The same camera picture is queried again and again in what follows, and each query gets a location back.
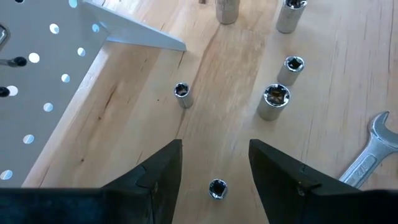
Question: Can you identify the white perforated pegboard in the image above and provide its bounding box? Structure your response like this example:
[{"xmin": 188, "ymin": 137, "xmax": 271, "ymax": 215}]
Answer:
[{"xmin": 0, "ymin": 0, "xmax": 187, "ymax": 189}]

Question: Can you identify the deep chrome socket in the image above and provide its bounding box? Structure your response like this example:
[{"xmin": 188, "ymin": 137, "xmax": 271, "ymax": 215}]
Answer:
[{"xmin": 215, "ymin": 0, "xmax": 241, "ymax": 26}]

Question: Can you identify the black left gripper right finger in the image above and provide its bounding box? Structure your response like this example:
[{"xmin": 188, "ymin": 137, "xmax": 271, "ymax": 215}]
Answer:
[{"xmin": 248, "ymin": 138, "xmax": 398, "ymax": 224}]

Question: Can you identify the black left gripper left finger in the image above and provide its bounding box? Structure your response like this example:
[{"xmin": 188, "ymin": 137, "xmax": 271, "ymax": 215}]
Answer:
[{"xmin": 0, "ymin": 139, "xmax": 183, "ymax": 224}]

